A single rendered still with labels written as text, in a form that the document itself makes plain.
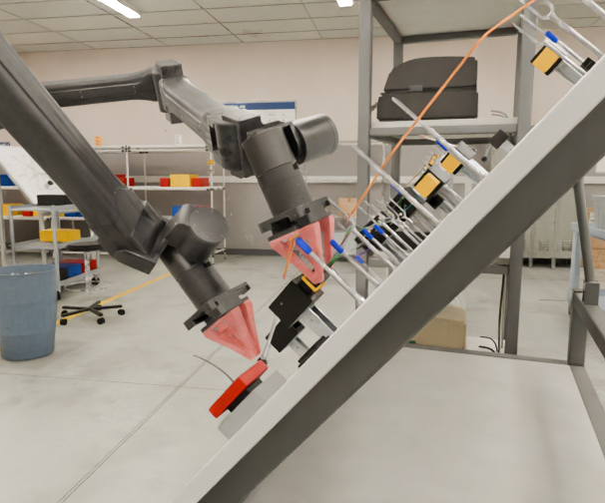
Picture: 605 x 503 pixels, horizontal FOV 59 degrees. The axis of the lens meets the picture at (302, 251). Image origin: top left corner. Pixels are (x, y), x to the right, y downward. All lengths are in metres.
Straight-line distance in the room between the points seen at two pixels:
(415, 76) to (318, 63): 6.79
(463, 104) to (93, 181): 1.23
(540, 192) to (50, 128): 0.52
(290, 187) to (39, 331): 3.65
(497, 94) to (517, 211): 7.91
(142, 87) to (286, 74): 7.42
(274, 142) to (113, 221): 0.23
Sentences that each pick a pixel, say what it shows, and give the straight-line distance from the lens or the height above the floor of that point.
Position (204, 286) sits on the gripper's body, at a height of 1.14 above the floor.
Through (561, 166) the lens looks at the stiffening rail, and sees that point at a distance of 0.52.
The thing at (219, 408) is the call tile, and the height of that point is 1.09.
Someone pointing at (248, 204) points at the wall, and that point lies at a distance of 8.57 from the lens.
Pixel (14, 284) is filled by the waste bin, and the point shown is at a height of 0.55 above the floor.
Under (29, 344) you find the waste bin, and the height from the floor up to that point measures 0.11.
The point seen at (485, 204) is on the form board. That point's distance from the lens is 0.37.
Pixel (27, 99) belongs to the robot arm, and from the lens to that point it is 0.66.
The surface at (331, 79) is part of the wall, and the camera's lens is 8.41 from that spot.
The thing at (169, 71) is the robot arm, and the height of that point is 1.49.
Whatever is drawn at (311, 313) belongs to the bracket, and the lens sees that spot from 0.71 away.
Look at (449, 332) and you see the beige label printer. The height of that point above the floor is 0.80.
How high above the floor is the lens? 1.30
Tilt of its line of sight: 8 degrees down
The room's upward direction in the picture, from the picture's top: straight up
